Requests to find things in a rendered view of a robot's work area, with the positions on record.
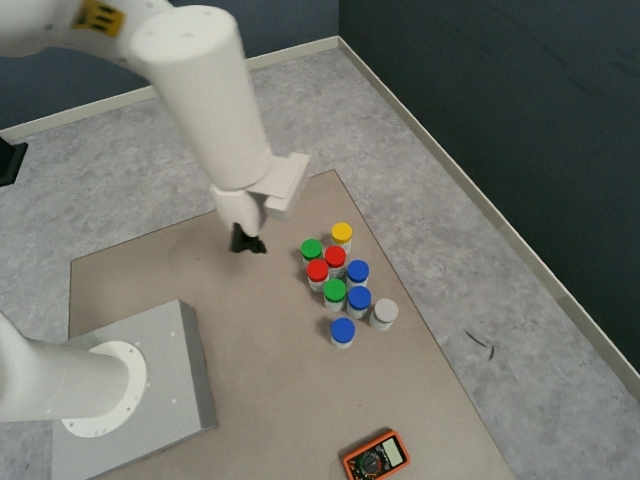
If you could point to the red-capped bottle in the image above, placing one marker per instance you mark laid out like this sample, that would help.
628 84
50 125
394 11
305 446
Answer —
318 275
335 257

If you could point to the glass bottle with blue cap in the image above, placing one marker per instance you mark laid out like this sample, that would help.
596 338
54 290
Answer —
343 330
357 273
359 299

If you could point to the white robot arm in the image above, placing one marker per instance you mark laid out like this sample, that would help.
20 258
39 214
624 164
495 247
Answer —
196 57

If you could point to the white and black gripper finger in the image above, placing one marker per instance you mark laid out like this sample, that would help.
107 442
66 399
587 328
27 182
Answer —
242 241

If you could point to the clear glass bottle with yellow cap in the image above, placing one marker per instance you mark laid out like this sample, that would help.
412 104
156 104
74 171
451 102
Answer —
341 236

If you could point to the green-capped bottle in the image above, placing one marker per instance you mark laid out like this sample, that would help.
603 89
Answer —
311 249
334 292

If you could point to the glass bottle with grey cap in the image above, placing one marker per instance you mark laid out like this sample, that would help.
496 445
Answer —
384 312

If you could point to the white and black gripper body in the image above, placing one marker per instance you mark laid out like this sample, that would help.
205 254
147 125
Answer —
244 206

